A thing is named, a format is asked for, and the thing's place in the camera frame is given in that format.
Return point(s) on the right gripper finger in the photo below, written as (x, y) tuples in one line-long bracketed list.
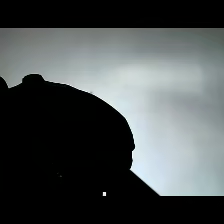
[(138, 187)]

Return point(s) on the black trousers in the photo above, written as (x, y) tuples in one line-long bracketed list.
[(63, 133)]

